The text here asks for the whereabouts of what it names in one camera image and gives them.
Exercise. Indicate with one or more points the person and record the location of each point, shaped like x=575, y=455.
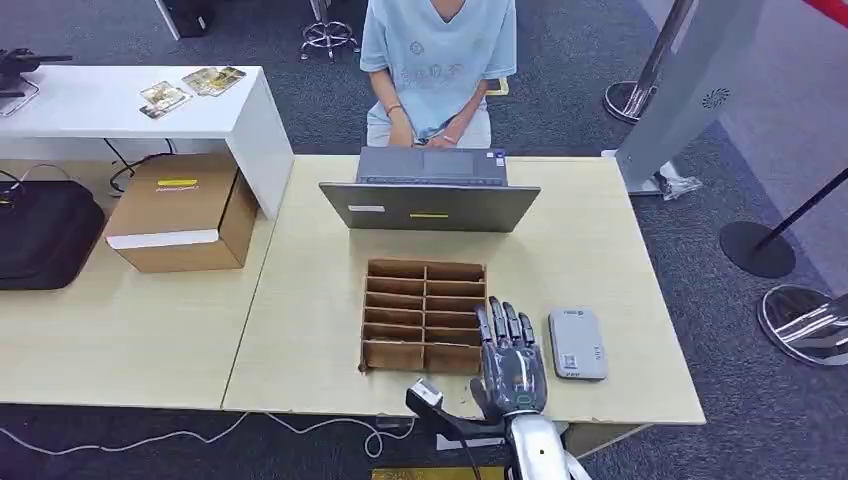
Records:
x=437, y=60

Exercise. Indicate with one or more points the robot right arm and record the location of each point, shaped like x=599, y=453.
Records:
x=536, y=450

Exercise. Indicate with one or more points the black stanchion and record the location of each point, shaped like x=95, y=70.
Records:
x=755, y=248

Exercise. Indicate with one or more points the chrome stanchion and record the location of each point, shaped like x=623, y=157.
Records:
x=626, y=99

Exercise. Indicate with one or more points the grey card reader device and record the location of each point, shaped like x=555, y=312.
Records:
x=576, y=341

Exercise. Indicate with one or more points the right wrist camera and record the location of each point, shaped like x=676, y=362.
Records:
x=425, y=396

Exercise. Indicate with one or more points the grey laptop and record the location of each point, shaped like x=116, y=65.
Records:
x=430, y=208

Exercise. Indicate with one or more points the red barrier belt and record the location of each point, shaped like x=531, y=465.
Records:
x=831, y=10

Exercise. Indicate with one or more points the white desk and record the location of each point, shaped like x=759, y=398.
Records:
x=99, y=106

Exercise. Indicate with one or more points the yellow floor plate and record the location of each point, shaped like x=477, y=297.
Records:
x=430, y=474

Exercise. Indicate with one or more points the black device on stand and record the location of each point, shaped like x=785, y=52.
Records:
x=16, y=66

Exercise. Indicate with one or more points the silver kiosk panel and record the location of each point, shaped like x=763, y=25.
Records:
x=689, y=99

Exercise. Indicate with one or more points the pale wooden desk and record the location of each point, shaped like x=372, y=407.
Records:
x=583, y=265
x=132, y=331

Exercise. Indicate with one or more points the wooden divider box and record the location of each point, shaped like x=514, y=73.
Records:
x=424, y=311

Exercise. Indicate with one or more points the black bag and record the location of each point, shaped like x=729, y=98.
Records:
x=46, y=232

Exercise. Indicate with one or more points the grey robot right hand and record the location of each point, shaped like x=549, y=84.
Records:
x=513, y=371

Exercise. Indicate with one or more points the crumpled clear plastic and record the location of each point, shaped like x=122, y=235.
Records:
x=679, y=184

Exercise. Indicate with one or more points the black case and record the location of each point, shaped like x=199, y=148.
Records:
x=189, y=16

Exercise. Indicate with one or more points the person's right hand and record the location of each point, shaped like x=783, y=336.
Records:
x=401, y=136

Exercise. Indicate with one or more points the chrome stool base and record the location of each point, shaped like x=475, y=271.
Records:
x=328, y=30

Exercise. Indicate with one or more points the chrome stanchion base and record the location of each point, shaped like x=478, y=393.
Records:
x=795, y=324

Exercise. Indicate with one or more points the person's left hand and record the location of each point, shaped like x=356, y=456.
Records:
x=442, y=140

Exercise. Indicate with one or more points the yellow seat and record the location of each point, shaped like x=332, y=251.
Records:
x=498, y=87

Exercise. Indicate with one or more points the cardboard box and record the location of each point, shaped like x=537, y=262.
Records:
x=179, y=212

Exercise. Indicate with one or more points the printed picture cards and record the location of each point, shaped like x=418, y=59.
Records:
x=164, y=99
x=213, y=81

